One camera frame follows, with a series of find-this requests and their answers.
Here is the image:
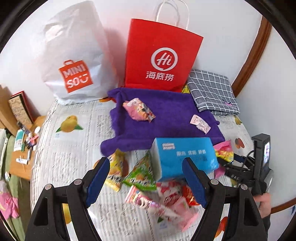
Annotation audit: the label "wooden side table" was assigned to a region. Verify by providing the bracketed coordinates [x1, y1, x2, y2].
[9, 116, 46, 181]

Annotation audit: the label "framed picture brown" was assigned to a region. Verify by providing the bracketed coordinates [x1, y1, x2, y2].
[8, 91, 34, 128]

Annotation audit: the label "person's right hand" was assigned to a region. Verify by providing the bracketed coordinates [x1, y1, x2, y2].
[253, 193, 271, 218]

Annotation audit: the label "pink white candy packet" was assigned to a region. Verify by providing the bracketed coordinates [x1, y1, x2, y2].
[125, 181, 199, 232]

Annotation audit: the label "purple fluffy towel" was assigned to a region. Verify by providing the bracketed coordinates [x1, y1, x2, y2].
[100, 88, 225, 157]

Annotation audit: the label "red snack packet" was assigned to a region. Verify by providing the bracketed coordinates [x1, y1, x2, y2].
[182, 185, 199, 206]

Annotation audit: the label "blue tissue pack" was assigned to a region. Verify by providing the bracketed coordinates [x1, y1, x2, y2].
[149, 138, 219, 182]

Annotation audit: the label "grey checked folded cloth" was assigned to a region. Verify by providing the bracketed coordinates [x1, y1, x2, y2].
[186, 69, 240, 116]

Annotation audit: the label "green triangular snack bag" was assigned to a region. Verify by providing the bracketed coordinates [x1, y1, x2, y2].
[123, 152, 157, 191]

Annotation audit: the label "pink yellow snack bag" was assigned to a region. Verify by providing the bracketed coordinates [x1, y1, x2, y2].
[212, 140, 235, 179]

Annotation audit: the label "yellow triangular snack bag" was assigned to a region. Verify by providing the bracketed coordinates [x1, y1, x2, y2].
[105, 149, 125, 192]

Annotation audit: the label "white Miniso plastic bag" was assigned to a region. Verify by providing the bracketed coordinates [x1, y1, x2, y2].
[39, 1, 119, 105]

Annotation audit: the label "fruit print table cover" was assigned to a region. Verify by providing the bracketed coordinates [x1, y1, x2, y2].
[30, 98, 255, 241]

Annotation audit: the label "small pink white sachet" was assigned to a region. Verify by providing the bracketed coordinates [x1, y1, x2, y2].
[190, 114, 211, 134]

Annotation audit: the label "red Haidilao paper bag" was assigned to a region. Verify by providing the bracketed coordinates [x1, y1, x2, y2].
[124, 0, 204, 93]

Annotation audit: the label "pink cartoon snack packet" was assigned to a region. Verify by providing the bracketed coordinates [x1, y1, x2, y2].
[122, 98, 156, 123]

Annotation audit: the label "brown wooden door frame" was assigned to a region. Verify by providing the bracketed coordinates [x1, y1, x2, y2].
[232, 16, 272, 97]

